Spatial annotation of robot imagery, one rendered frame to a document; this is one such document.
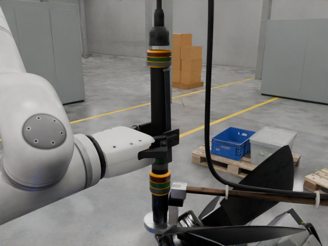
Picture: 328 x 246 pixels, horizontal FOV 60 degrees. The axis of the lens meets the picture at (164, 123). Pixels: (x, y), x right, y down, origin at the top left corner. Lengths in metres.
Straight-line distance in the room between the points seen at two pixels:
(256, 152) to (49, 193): 3.29
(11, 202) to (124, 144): 0.17
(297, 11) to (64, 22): 9.32
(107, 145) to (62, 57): 6.59
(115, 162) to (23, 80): 0.17
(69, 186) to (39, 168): 0.09
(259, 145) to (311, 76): 4.49
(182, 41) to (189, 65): 0.74
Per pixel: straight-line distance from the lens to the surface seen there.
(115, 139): 0.47
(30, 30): 6.72
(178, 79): 8.99
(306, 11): 13.22
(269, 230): 0.50
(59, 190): 0.41
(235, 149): 3.67
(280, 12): 13.58
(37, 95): 0.37
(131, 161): 0.46
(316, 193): 0.62
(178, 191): 0.59
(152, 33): 0.51
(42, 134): 0.34
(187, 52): 8.68
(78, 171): 0.42
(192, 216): 0.75
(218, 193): 0.59
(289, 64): 7.93
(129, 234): 2.70
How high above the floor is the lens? 1.70
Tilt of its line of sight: 18 degrees down
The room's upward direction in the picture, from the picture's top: straight up
